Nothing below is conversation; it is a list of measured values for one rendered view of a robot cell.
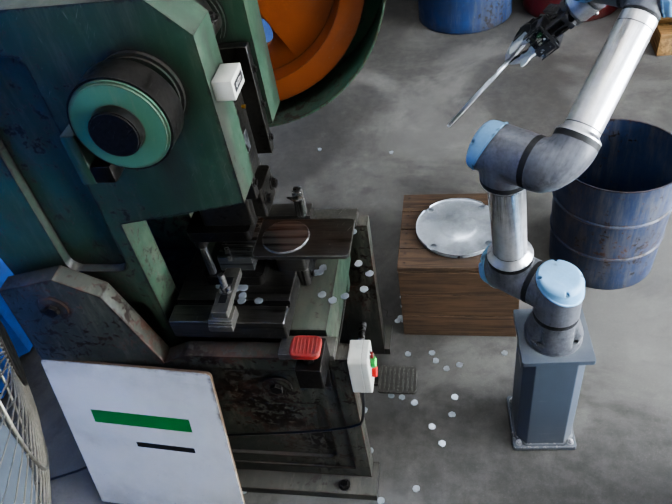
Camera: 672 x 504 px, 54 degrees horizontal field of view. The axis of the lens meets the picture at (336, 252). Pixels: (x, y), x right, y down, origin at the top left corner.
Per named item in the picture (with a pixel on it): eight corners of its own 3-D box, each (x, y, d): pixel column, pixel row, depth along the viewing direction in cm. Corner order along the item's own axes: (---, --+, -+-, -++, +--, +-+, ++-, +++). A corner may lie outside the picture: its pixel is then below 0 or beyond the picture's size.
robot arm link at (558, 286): (566, 336, 163) (572, 299, 153) (518, 311, 170) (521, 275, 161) (589, 306, 168) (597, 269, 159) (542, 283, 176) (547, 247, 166)
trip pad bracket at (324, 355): (337, 382, 166) (325, 334, 152) (331, 416, 159) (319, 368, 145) (313, 381, 167) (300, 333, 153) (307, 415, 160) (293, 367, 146)
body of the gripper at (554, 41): (519, 40, 156) (560, 7, 147) (526, 24, 161) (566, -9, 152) (541, 63, 157) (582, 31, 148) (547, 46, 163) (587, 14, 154)
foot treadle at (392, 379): (417, 375, 212) (417, 366, 209) (416, 402, 205) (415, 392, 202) (244, 370, 224) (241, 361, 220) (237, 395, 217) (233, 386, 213)
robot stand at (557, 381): (565, 397, 212) (581, 306, 181) (576, 449, 199) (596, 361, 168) (506, 398, 214) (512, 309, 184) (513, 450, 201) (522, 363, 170)
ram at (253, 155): (283, 185, 166) (258, 81, 146) (271, 225, 156) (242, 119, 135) (219, 187, 170) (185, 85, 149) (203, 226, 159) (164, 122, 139)
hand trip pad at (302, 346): (327, 355, 152) (322, 334, 146) (323, 376, 147) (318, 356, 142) (298, 354, 153) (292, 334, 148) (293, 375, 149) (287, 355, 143)
